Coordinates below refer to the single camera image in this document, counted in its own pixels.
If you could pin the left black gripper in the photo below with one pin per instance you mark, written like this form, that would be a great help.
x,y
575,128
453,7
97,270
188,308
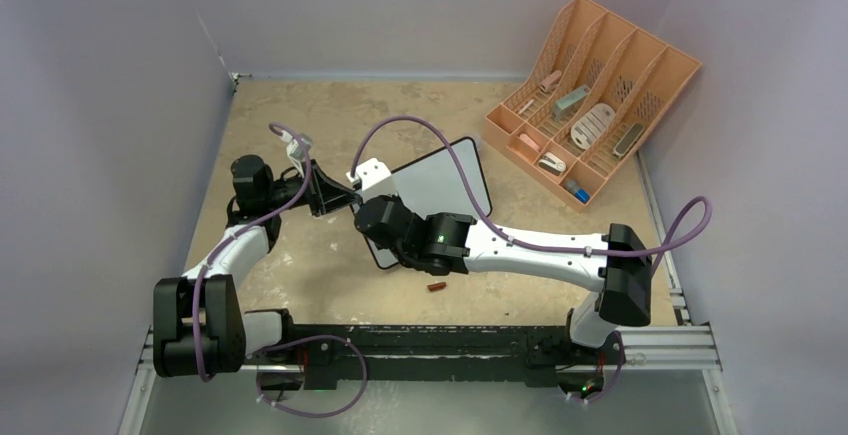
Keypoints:
x,y
328,196

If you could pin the black-framed whiteboard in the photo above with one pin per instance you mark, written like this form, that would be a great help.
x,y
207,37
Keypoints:
x,y
442,182

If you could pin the brown marker cap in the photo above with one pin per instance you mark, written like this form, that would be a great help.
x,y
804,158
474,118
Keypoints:
x,y
436,287

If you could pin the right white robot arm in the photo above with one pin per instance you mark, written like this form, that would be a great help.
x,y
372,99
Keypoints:
x,y
618,282

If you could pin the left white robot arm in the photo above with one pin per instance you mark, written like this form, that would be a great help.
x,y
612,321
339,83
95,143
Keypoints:
x,y
198,325

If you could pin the grey whiteboard eraser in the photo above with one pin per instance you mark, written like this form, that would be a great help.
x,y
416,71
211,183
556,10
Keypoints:
x,y
628,140

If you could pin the pink eraser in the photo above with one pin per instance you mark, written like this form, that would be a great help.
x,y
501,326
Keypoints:
x,y
530,143

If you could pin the small white pin item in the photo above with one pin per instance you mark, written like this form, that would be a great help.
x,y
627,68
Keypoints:
x,y
526,107

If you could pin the blue small item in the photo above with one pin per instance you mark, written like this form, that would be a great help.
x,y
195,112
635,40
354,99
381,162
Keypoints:
x,y
577,191

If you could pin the pink stapler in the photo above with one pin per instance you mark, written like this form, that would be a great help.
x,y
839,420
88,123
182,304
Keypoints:
x,y
550,82

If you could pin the teal staple box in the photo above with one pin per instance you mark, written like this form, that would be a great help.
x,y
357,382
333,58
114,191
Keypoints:
x,y
566,105

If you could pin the peach plastic desk organizer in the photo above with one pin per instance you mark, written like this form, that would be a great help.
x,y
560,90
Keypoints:
x,y
636,73

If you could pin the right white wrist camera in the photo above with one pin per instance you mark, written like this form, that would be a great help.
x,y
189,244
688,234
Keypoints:
x,y
372,178

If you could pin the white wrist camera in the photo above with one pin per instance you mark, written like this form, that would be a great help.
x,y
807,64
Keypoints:
x,y
372,178
297,148

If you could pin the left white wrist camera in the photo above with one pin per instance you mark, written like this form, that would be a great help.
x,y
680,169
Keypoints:
x,y
297,148

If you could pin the black aluminium base frame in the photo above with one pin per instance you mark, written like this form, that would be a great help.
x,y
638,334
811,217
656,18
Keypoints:
x,y
536,356

